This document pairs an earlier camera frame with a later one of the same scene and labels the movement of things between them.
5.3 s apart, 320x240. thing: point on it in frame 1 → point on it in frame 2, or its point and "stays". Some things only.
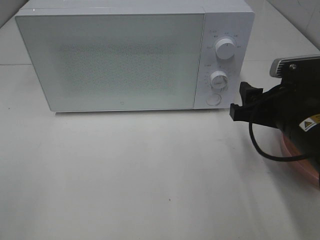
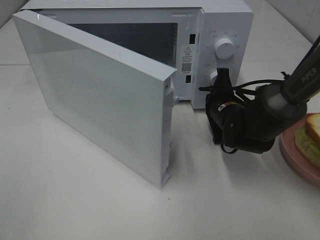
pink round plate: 305,166 stays
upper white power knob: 225,48 stays
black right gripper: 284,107 → 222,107
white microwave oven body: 94,55 stays
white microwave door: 105,62 → 118,100
